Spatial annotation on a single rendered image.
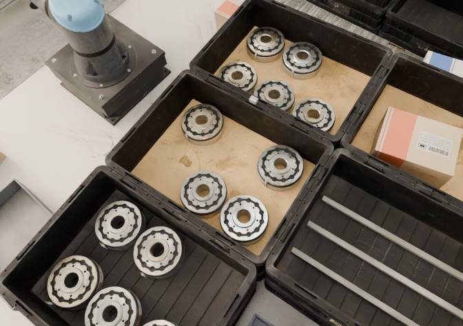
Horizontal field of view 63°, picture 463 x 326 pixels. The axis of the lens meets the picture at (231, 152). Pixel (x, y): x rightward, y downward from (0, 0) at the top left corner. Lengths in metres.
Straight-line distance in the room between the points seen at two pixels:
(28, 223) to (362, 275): 0.83
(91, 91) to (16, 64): 1.46
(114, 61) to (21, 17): 1.76
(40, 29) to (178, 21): 1.43
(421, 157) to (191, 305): 0.56
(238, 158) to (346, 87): 0.34
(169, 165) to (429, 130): 0.59
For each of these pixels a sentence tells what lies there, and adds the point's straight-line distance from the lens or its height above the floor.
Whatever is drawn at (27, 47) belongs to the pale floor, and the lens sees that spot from 2.62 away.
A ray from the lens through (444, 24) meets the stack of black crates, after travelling 1.97.
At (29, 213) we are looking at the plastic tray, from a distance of 1.15.
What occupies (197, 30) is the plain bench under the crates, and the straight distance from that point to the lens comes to 1.35.
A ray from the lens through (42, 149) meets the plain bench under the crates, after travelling 1.22.
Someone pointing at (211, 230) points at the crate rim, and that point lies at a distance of 0.74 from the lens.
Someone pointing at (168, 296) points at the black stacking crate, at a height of 0.83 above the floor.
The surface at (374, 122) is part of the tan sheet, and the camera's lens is 0.99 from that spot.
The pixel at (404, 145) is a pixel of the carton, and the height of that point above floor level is 0.90.
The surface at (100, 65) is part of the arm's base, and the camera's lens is 1.11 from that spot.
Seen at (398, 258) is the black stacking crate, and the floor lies 0.83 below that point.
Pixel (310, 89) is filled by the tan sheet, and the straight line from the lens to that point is 1.02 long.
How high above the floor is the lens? 1.64
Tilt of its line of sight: 62 degrees down
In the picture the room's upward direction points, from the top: 7 degrees counter-clockwise
